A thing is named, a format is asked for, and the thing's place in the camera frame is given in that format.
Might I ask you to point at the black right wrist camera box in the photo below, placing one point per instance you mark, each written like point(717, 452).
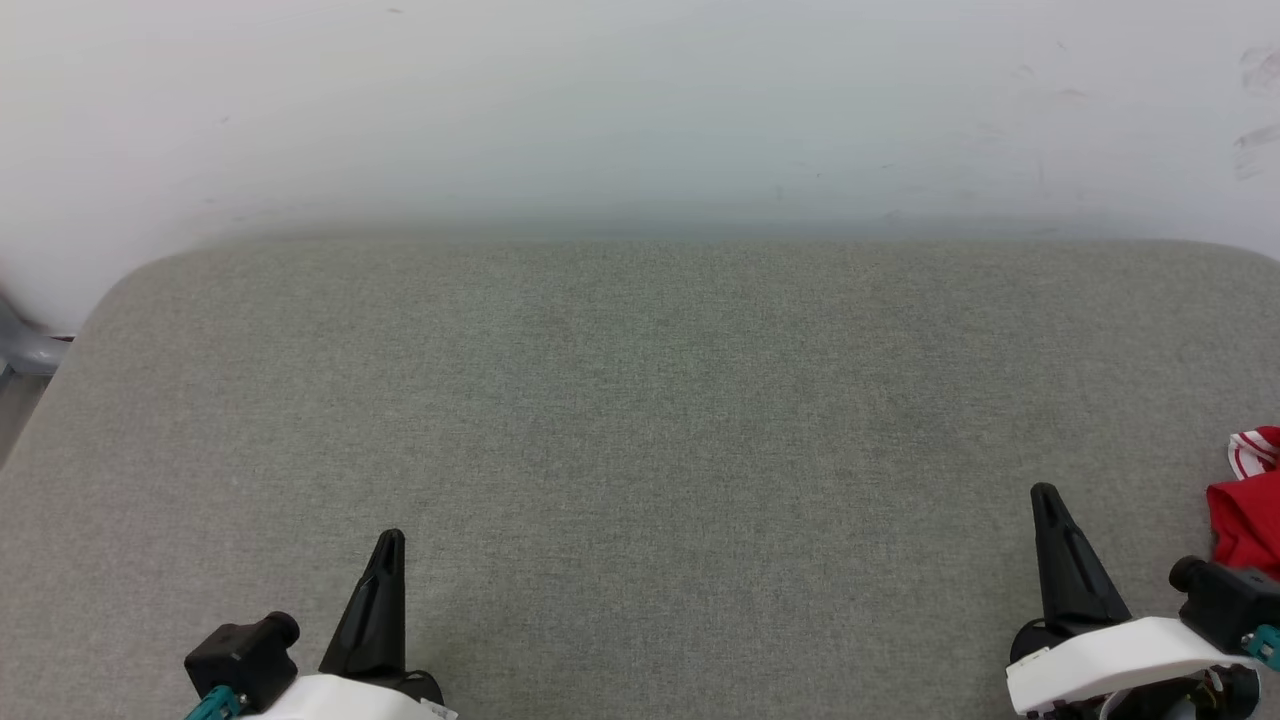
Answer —
point(1225, 600)

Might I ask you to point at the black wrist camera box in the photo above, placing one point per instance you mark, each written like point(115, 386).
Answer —
point(1225, 600)
point(240, 650)

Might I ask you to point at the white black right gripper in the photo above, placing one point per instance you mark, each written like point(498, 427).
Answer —
point(1120, 665)

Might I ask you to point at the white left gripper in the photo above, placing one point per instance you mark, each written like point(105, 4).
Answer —
point(350, 700)

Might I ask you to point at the grey plastic chair part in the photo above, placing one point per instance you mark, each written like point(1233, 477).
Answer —
point(30, 345)

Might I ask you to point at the red Bulls jersey white sleeves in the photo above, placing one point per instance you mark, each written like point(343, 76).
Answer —
point(1250, 510)

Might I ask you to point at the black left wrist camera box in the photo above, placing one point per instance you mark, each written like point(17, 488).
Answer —
point(240, 650)

